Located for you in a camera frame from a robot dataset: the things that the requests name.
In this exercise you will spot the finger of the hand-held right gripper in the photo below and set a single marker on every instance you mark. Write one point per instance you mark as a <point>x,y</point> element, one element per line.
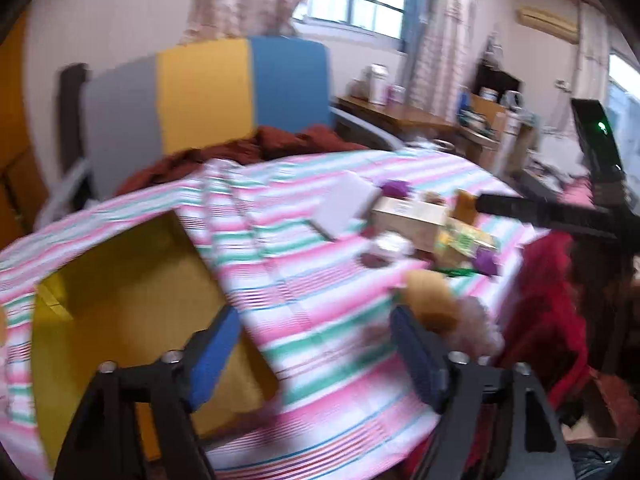
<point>530,212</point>

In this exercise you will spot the white carton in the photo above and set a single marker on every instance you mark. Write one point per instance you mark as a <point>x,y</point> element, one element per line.
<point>377,85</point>

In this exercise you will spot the small purple box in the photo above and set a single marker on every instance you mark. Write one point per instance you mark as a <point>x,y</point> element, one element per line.
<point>396,95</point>

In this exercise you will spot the grey yellow blue headboard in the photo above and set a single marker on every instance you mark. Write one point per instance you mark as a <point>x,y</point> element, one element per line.
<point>200,100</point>

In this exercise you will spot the pink fluffy item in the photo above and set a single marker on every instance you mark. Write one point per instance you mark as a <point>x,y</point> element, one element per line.
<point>475,330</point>

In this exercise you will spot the plain beige curtain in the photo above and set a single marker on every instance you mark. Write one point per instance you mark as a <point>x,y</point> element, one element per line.
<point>592,60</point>

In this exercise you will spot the black shelf unit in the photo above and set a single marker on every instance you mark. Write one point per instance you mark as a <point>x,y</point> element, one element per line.
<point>495,82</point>

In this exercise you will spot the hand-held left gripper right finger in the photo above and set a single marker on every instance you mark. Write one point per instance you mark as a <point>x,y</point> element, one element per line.
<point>417,355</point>

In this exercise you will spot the white flat box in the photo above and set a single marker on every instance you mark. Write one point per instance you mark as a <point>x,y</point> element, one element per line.
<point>345,205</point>

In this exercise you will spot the grey bed rail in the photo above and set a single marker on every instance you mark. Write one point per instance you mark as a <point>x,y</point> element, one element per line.
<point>360,125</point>

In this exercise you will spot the white air conditioner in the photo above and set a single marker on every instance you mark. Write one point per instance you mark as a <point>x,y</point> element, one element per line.
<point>547,22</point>

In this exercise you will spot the balcony window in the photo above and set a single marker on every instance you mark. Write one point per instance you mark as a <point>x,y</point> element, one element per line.
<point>625,90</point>

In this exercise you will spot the blue framed window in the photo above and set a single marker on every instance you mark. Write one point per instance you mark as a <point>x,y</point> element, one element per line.
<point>360,0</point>

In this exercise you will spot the yellow cardboard box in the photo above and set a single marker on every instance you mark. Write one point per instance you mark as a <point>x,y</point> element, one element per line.
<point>125,285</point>

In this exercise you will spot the green rice cracker packet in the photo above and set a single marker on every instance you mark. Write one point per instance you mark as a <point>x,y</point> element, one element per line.
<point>462,242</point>

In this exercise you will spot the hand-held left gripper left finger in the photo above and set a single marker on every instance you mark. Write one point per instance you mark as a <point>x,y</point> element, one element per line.
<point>215,355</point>

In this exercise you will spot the pink green striped bedsheet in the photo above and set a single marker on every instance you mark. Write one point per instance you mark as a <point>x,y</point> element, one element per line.
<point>310,285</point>

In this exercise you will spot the wooden desk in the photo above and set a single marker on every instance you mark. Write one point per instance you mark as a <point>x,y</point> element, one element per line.
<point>400,117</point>

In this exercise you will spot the yellow wooden cabinet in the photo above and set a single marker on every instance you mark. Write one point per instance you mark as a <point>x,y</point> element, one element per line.
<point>15,135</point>

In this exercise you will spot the beige carton box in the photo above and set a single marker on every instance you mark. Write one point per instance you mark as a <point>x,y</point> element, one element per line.
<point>410,220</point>

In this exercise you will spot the rust red blanket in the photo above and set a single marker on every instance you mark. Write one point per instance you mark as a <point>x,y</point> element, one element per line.
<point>280,145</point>

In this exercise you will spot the red quilt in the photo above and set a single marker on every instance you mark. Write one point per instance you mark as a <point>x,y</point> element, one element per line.
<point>545,300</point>

